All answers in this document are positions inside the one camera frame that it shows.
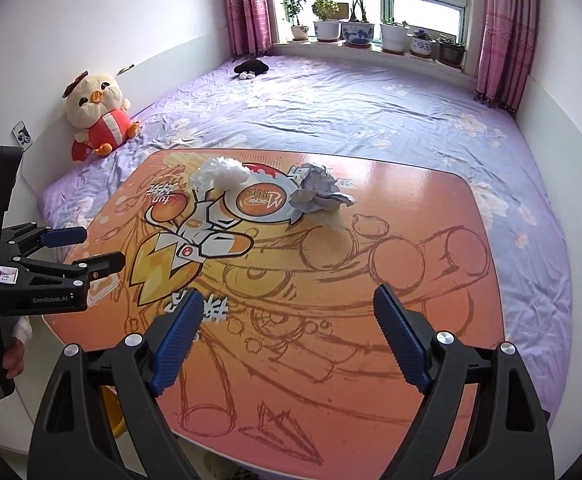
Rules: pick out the large white plant pot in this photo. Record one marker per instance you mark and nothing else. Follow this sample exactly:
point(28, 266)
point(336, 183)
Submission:
point(394, 36)

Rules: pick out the chick plush toy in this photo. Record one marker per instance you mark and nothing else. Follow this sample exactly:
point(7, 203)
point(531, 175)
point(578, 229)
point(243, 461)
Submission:
point(96, 107)

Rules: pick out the small blue white pot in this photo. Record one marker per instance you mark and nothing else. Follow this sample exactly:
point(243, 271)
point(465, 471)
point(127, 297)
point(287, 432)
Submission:
point(421, 44)

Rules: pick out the small tree white pot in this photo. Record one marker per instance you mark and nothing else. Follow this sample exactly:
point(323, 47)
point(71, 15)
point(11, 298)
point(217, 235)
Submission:
point(292, 9)

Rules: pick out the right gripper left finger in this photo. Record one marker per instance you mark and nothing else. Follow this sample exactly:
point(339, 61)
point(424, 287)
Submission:
point(73, 437)

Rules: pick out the orange cartoon folding table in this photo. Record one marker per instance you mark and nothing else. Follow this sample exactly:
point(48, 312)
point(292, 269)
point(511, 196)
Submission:
point(290, 372)

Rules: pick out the blue white porcelain pot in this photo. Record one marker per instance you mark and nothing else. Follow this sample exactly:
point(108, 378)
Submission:
point(357, 32)

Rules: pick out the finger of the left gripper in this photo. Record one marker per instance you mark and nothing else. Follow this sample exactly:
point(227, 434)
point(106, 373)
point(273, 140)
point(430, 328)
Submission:
point(26, 239)
point(85, 270)

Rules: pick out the grey paper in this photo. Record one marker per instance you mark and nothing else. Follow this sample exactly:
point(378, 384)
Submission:
point(317, 190)

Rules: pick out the right pink curtain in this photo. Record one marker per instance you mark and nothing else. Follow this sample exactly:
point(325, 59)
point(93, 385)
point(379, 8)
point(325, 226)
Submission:
point(507, 52)

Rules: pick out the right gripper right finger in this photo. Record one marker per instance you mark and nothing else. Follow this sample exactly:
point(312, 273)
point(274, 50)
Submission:
point(507, 436)

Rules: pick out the black plush toy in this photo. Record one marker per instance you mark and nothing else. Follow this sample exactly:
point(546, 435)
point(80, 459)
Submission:
point(250, 69)

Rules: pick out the left pink curtain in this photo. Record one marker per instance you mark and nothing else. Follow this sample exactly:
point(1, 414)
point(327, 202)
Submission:
point(248, 27)

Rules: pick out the black plant pot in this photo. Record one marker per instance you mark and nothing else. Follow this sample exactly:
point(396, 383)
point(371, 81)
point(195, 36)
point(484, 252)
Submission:
point(450, 52)

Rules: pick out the yellow trash bin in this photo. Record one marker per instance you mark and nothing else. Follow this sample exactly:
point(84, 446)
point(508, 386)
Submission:
point(114, 411)

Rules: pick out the pink curtain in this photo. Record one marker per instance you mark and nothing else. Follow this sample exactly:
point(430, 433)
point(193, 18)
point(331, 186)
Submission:
point(507, 52)
point(248, 27)

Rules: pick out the bushy plant white pot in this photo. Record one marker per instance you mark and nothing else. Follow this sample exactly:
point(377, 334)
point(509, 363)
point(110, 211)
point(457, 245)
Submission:
point(327, 26)

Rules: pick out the purple floral bed sheet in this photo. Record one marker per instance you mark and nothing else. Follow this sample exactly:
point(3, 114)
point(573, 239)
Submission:
point(369, 112)

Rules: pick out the white plastic bag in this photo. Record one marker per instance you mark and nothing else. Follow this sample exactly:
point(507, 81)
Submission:
point(220, 174)

